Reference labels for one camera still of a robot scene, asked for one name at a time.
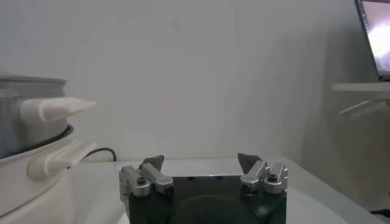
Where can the white electric cooker base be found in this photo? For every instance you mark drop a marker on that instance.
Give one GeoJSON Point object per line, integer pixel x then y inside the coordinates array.
{"type": "Point", "coordinates": [30, 188]}

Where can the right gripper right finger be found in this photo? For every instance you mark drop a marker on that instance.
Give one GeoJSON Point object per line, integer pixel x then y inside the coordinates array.
{"type": "Point", "coordinates": [259, 178]}

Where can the stainless steel steamer basket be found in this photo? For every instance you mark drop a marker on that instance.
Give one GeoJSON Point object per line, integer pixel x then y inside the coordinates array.
{"type": "Point", "coordinates": [45, 109]}

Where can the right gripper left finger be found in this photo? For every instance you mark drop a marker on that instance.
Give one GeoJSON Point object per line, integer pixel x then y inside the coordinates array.
{"type": "Point", "coordinates": [143, 179]}

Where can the open laptop lit screen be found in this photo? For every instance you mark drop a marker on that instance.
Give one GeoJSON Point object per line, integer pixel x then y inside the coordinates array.
{"type": "Point", "coordinates": [377, 36]}

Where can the white round plate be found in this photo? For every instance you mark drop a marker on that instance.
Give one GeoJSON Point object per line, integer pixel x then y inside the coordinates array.
{"type": "Point", "coordinates": [304, 210]}

